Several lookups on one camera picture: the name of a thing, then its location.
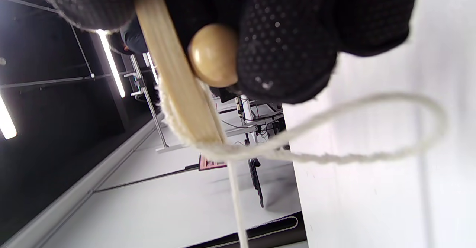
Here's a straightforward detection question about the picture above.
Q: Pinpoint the person's right hand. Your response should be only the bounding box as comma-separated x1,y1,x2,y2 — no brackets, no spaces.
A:
30,0,419,104

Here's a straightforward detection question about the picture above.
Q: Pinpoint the white rope with wooden needle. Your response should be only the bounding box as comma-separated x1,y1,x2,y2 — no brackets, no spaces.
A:
158,23,447,248

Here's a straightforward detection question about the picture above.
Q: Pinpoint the wooden crocodile lacing toy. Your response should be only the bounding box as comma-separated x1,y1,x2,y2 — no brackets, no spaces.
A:
135,0,226,145

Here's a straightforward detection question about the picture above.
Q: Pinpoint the long ceiling light strip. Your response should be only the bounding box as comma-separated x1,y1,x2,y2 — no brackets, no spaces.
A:
96,29,126,99
146,52,160,86
0,95,17,141

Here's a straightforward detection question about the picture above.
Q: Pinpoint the white panel board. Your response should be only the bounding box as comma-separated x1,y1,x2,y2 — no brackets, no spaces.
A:
0,110,302,248

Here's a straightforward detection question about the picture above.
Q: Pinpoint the white metal frame post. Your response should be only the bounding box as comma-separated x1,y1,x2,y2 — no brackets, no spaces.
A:
129,54,170,152

